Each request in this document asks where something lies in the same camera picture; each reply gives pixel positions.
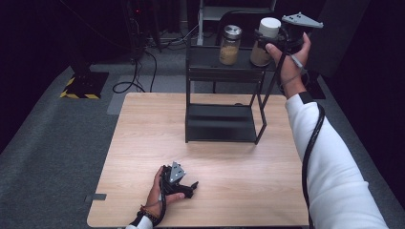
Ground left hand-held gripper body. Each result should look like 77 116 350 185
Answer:
160 160 195 199

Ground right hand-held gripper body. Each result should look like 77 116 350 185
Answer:
279 11 325 54

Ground glass jar with white lid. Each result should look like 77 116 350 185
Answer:
249 16 283 68

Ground glass jar with silver lid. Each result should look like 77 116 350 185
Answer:
218 24 244 67

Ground black metal shelf rack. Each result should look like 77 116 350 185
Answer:
184 39 285 146

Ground person's left hand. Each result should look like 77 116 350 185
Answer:
144 166 186 218

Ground person's right hand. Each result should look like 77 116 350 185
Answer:
265 31 312 99

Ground grey padded panel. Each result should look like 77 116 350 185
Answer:
302 0 373 79

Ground grey tape strip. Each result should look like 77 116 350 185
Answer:
84 193 108 203

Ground dark equipment stand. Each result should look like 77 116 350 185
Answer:
119 0 164 62

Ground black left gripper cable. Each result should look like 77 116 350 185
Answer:
156 173 169 227

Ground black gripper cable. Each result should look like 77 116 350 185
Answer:
156 173 169 227
275 27 327 229

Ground grey gripper strap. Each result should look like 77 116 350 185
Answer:
289 53 309 76

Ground beaded wrist bracelets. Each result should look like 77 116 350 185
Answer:
137 204 160 223

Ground white metal frame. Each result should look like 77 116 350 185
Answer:
196 0 277 47

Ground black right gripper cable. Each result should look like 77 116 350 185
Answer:
275 27 327 229

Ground black floor cable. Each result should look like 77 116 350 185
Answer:
112 50 159 94

